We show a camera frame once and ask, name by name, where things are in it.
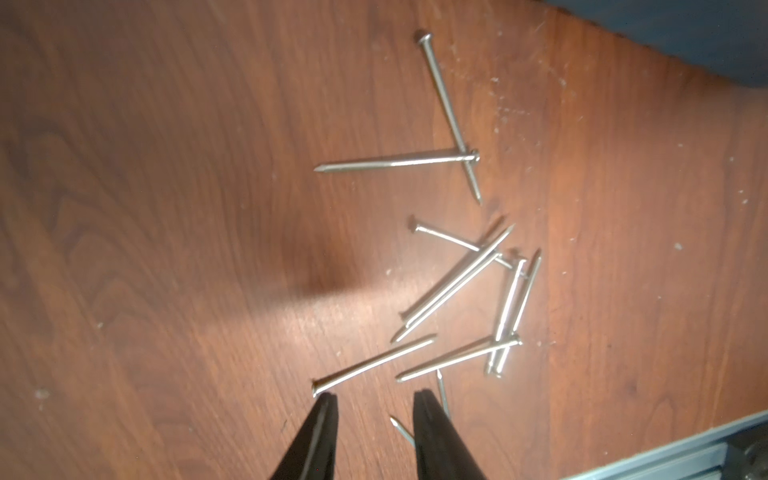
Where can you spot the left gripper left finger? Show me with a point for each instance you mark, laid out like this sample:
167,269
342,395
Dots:
311,455

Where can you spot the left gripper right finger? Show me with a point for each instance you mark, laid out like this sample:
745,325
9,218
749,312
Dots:
440,451

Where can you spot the steel nail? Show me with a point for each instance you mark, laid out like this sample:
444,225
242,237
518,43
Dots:
409,327
400,427
472,156
520,302
504,319
443,393
456,272
324,384
456,357
418,227
424,39

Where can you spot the teal plastic storage box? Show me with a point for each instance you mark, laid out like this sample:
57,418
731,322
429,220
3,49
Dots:
727,38

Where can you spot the aluminium front rail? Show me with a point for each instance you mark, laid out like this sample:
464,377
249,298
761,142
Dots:
737,450

